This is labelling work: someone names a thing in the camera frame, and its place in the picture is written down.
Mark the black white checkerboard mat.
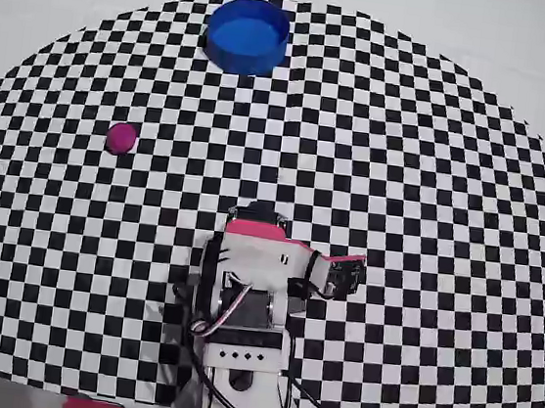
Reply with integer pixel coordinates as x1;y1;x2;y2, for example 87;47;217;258
0;0;545;408

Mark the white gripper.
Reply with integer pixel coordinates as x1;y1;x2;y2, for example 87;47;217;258
201;215;370;306

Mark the blue round box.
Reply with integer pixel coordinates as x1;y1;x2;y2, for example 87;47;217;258
199;0;294;81

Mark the red white servo wire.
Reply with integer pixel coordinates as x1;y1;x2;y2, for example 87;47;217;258
188;276;254;344

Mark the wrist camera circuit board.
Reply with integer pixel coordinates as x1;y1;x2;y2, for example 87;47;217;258
324;252;370;304

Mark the pink faceted ball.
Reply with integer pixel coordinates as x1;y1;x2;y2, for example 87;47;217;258
104;120;140;157

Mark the black cable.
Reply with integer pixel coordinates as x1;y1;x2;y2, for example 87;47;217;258
158;271;246;408
278;357;348;408

